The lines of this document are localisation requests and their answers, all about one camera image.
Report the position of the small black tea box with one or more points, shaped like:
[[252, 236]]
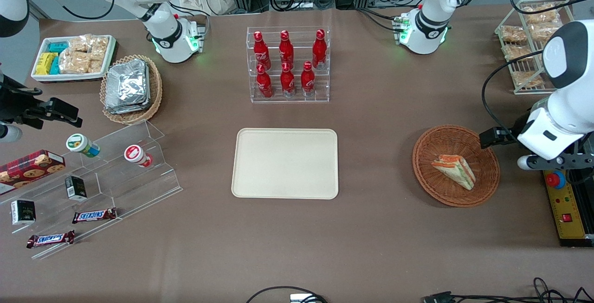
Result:
[[23, 212], [75, 188]]

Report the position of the wrapped cracker snack pack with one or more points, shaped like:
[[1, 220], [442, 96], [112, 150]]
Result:
[[544, 32], [513, 34], [527, 79], [540, 13], [516, 52]]

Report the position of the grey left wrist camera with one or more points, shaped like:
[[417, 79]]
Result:
[[526, 163]]

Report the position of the yellow black control box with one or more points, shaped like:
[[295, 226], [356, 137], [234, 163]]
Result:
[[568, 219]]

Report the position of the yellow snack packet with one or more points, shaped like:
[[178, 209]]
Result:
[[45, 64]]

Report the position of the clear acrylic bottle rack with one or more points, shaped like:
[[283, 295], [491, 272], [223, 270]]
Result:
[[297, 99]]

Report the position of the triangular sandwich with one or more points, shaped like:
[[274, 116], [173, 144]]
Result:
[[457, 172]]

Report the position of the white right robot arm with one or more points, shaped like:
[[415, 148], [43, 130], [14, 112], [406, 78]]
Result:
[[167, 38]]

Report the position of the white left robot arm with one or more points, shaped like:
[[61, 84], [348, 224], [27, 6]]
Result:
[[427, 29]]

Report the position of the brown round wicker basket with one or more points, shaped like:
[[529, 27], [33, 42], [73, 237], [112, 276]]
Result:
[[436, 177]]

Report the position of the brown Snickers bar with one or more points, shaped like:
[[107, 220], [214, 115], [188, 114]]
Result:
[[94, 215], [50, 239]]

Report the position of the red tartan cookie box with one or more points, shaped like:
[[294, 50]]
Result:
[[28, 170]]

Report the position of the red label white-lid cup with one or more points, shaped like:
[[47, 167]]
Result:
[[135, 154]]

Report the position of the red emergency stop button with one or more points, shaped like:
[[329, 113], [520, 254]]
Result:
[[554, 180]]

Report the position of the clear acrylic stepped display stand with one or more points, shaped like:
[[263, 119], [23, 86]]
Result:
[[139, 187]]

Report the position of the green label white-lid cup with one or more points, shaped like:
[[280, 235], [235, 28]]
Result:
[[80, 144]]

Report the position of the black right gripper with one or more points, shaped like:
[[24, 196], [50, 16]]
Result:
[[17, 106]]

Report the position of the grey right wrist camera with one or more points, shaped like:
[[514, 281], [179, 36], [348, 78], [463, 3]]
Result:
[[9, 132]]

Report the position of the white rectangular snack tray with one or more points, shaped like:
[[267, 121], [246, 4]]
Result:
[[41, 78]]

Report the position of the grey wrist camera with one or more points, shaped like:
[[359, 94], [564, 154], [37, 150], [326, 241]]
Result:
[[526, 163], [9, 132]]

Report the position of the teal snack packet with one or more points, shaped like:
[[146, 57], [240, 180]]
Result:
[[59, 47], [55, 66]]

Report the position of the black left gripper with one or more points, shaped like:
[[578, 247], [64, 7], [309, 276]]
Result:
[[514, 134]]

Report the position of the clear rice cracker pack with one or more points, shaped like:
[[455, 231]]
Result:
[[100, 48], [96, 66], [80, 43], [74, 62]]

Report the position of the light tan wicker basket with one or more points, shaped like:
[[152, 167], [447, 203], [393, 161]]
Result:
[[155, 94]]

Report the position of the red cola bottle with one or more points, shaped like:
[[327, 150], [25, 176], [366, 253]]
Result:
[[287, 82], [286, 51], [261, 52], [319, 51], [264, 84], [307, 81]]

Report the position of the beige plastic tray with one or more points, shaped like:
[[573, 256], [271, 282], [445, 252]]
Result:
[[285, 164]]

